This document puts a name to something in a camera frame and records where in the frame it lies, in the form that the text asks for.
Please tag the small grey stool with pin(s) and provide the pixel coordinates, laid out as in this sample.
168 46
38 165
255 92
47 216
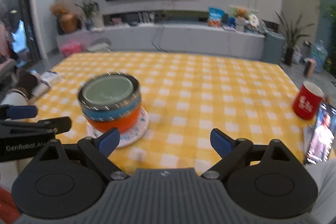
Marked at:
100 45

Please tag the blue snack bag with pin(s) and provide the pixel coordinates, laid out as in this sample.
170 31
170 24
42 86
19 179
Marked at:
215 17

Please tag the brown teddy bear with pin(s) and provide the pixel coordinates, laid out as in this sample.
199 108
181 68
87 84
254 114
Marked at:
241 13

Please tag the white wifi router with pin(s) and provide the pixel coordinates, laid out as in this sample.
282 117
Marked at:
146 18

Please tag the potted plant in blue vase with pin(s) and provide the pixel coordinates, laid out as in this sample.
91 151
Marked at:
88 7

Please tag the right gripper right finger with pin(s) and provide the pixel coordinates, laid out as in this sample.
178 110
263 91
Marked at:
233 154

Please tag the grey tv cabinet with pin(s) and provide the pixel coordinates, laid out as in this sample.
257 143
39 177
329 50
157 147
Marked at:
183 38

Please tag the grey pedal trash bin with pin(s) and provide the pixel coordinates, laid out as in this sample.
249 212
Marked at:
272 50

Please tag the red mug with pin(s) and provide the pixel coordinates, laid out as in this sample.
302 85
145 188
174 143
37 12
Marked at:
307 100

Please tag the yellow checkered tablecloth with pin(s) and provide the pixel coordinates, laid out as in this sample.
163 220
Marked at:
186 96

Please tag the pink space heater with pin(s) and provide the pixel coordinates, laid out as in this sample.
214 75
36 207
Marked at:
310 68

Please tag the white round fan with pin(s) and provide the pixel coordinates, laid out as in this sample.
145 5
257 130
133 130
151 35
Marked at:
253 20

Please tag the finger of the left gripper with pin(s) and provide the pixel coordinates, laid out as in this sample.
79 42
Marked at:
18 112

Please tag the orange steel bowl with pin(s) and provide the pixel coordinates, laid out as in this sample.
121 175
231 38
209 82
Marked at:
122 124

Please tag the blue water jug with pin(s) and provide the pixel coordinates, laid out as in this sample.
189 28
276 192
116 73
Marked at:
319 53

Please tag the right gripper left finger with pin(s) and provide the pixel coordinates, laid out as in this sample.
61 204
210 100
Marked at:
96 152

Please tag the tall potted green plant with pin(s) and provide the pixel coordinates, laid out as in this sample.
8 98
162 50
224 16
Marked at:
292 31

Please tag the smartphone on stand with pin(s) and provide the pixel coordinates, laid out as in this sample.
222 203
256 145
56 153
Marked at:
321 141

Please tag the person left hand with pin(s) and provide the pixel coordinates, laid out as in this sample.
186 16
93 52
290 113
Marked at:
27 81

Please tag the green ceramic bowl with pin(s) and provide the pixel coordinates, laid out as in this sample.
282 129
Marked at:
107 90

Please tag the white fruit pattern plate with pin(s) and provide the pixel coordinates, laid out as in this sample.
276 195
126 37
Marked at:
137 131

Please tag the ring binder notebook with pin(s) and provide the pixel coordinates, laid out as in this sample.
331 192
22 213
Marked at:
41 89

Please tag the small white blue box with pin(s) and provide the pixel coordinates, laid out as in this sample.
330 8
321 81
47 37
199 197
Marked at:
50 78

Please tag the bronze round vase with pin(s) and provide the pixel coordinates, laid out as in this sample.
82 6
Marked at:
68 23

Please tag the pink plastic basket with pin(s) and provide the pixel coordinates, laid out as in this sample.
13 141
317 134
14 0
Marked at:
70 48

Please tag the blue steel bowl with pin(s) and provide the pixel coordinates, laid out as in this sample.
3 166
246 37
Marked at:
113 111

